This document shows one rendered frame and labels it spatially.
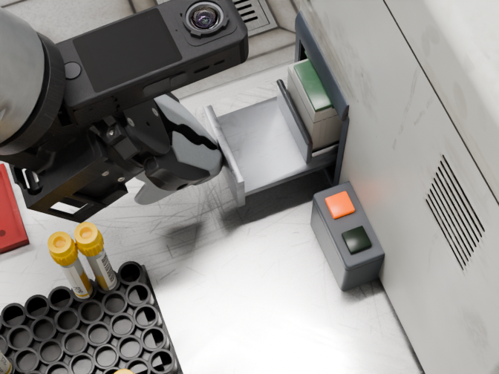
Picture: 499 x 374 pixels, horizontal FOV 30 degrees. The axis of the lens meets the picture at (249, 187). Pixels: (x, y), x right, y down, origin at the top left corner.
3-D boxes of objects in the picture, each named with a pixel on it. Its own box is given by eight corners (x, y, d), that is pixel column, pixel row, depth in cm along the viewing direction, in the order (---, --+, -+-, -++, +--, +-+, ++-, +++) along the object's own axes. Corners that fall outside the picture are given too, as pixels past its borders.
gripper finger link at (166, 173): (174, 148, 64) (97, 113, 57) (194, 135, 64) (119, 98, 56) (198, 206, 62) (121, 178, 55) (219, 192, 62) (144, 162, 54)
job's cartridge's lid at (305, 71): (341, 41, 64) (341, 37, 64) (369, 96, 62) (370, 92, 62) (288, 59, 64) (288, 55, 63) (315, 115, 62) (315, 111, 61)
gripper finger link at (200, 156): (168, 195, 69) (90, 167, 62) (230, 153, 68) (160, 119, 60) (182, 231, 68) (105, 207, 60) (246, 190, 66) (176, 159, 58)
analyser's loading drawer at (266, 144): (449, 49, 73) (462, 9, 69) (489, 116, 71) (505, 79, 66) (206, 133, 70) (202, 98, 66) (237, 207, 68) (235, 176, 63)
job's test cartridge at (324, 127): (335, 88, 70) (341, 40, 64) (361, 140, 68) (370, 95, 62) (285, 106, 69) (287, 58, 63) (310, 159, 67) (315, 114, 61)
